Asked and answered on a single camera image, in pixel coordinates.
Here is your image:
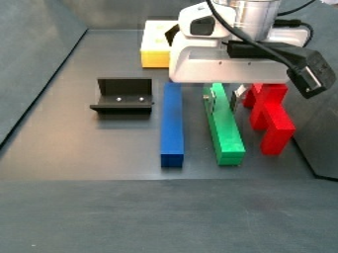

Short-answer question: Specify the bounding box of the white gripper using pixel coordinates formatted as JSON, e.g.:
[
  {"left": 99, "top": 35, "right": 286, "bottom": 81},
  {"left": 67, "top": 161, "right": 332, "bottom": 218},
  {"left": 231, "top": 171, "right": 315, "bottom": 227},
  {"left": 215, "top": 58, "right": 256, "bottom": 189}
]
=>
[{"left": 168, "top": 2, "right": 307, "bottom": 114}]

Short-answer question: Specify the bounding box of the green long block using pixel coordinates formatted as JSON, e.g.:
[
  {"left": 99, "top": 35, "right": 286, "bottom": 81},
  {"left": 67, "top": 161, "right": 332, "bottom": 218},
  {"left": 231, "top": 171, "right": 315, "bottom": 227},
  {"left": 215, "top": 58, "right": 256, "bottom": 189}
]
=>
[{"left": 203, "top": 83, "right": 246, "bottom": 166}]

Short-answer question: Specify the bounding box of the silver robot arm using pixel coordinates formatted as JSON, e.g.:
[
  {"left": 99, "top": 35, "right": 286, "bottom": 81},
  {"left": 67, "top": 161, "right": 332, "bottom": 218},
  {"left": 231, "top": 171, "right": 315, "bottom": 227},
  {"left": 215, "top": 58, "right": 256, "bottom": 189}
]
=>
[{"left": 168, "top": 0, "right": 307, "bottom": 108}]

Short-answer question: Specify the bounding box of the yellow board with slots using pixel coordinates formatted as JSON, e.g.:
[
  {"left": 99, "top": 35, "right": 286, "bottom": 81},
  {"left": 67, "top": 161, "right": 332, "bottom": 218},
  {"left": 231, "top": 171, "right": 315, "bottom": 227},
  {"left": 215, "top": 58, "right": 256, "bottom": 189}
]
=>
[{"left": 140, "top": 20, "right": 176, "bottom": 68}]

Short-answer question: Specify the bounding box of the red cross-shaped block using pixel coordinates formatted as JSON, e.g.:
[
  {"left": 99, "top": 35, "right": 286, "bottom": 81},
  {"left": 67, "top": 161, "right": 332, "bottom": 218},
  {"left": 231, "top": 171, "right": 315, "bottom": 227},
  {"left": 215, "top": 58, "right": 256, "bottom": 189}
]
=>
[{"left": 243, "top": 83, "right": 295, "bottom": 155}]

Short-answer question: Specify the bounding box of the blue long block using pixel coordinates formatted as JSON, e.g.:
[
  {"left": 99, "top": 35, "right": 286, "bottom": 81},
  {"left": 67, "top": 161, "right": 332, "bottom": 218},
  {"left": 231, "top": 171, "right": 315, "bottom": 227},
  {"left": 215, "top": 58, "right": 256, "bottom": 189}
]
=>
[{"left": 160, "top": 82, "right": 184, "bottom": 167}]

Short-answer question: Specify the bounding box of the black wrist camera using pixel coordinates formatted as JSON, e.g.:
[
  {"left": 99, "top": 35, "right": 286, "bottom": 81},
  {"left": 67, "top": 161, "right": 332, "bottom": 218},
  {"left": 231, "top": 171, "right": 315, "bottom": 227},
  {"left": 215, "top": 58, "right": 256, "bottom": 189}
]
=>
[{"left": 227, "top": 41, "right": 336, "bottom": 99}]

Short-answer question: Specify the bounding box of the black angle bracket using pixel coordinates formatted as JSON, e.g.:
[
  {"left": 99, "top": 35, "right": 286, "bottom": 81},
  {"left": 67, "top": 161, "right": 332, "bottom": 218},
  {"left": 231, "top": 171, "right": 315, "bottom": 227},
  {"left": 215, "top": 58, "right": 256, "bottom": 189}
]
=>
[{"left": 89, "top": 78, "right": 153, "bottom": 114}]

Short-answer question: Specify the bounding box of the black cable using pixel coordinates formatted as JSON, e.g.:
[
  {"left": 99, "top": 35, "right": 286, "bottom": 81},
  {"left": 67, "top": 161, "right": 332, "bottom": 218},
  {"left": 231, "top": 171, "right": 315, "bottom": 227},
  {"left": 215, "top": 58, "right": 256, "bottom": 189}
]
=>
[{"left": 204, "top": 0, "right": 316, "bottom": 75}]

